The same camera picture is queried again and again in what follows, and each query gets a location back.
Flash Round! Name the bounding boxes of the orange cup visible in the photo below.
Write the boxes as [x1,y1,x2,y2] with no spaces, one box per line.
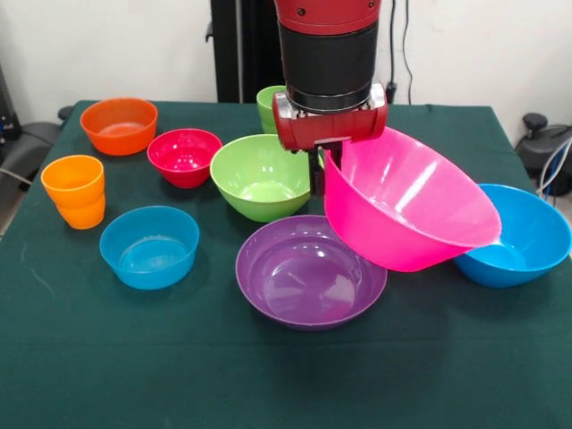
[40,154,107,231]

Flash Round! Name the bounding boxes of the orange bowl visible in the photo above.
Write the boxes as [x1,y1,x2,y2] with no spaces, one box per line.
[80,97,159,157]

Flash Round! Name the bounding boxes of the green cup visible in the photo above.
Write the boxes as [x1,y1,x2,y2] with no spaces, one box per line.
[256,84,288,135]

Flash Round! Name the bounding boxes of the large pink bowl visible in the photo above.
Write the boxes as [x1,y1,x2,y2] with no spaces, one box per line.
[323,126,502,273]

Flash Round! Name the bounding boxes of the small light blue bowl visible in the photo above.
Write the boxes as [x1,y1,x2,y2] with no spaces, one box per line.
[98,205,201,291]

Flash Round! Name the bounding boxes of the black hanging cable with plug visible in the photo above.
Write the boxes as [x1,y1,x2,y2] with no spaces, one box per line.
[384,0,415,106]

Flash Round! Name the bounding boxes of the dark green tablecloth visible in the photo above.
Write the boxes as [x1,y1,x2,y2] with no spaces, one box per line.
[0,99,572,429]

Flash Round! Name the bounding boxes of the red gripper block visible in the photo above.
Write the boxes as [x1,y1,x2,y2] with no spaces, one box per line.
[271,82,389,197]

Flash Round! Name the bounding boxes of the large light blue bowl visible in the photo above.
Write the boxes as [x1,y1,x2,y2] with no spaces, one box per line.
[452,182,572,289]

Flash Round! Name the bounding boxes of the small pink bowl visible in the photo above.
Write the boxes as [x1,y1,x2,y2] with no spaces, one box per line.
[146,128,223,189]

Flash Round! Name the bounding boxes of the purple bowl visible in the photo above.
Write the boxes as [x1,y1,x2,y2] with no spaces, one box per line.
[235,214,389,332]

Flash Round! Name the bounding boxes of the lime green bowl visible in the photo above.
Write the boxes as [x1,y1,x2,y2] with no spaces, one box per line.
[209,133,314,223]

